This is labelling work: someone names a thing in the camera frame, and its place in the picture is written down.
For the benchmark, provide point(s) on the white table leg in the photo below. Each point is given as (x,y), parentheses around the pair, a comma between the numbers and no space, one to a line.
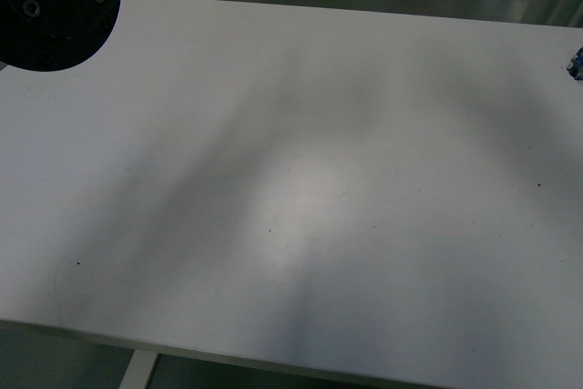
(140,370)

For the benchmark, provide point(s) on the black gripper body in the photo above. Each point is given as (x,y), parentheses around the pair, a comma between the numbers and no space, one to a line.
(54,35)

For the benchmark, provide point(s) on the push button switch at edge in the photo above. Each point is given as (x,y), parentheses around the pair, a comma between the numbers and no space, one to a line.
(575,66)

